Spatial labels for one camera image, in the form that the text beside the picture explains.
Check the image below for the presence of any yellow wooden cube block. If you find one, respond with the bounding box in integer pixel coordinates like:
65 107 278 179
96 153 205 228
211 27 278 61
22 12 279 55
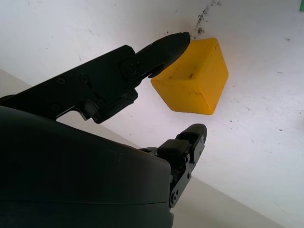
151 37 229 116

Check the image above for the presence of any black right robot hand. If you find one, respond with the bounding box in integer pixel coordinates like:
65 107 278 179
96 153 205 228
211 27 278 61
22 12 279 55
0 32 208 228

